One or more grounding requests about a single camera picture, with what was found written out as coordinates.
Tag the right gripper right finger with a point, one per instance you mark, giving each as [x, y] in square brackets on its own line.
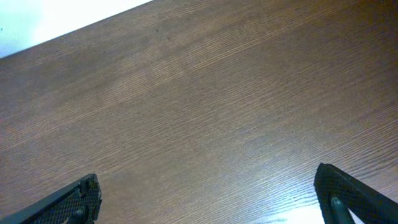
[341, 195]

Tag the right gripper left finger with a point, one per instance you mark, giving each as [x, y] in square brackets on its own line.
[78, 202]

